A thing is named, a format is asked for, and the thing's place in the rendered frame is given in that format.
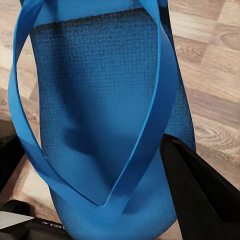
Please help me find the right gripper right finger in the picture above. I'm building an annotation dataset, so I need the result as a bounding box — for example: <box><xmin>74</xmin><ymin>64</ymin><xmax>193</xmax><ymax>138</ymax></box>
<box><xmin>159</xmin><ymin>133</ymin><xmax>240</xmax><ymax>240</ymax></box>

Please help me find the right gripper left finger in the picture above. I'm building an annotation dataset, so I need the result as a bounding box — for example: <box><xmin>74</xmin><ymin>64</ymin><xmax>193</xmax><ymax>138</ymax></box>
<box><xmin>0</xmin><ymin>134</ymin><xmax>25</xmax><ymax>193</ymax></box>

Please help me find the sandal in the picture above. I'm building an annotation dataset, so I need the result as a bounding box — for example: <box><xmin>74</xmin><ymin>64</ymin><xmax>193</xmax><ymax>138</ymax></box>
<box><xmin>8</xmin><ymin>0</ymin><xmax>196</xmax><ymax>240</ymax></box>

